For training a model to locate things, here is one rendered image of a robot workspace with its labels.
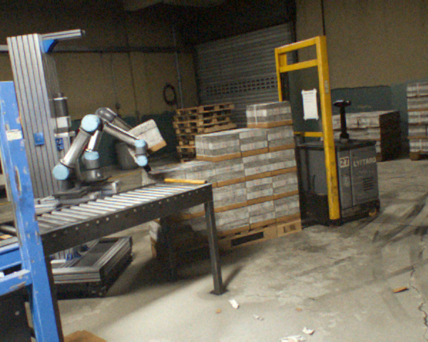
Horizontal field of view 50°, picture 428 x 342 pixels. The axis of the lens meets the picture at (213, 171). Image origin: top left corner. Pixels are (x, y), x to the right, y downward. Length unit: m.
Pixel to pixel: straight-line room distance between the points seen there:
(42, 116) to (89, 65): 7.60
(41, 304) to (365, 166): 3.52
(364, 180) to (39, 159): 3.11
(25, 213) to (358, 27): 9.09
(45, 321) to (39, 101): 1.99
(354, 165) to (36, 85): 3.03
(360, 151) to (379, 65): 5.57
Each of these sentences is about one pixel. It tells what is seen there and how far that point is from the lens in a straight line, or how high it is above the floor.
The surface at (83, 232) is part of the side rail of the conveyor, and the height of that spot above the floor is 0.74.
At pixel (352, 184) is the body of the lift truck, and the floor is 0.38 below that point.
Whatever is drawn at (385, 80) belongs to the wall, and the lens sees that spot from 10.24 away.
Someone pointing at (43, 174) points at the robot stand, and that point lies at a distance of 3.90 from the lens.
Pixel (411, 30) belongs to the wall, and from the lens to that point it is 10.08.
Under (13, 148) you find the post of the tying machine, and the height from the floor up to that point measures 1.26.
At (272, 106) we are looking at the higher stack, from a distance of 4.37.
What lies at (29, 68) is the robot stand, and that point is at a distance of 3.89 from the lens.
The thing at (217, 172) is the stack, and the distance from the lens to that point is 4.10.
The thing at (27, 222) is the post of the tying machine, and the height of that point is 0.92.
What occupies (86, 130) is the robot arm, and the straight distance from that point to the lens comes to 3.39.
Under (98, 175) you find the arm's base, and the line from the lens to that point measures 4.08.
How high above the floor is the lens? 1.36
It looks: 8 degrees down
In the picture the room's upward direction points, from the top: 7 degrees counter-clockwise
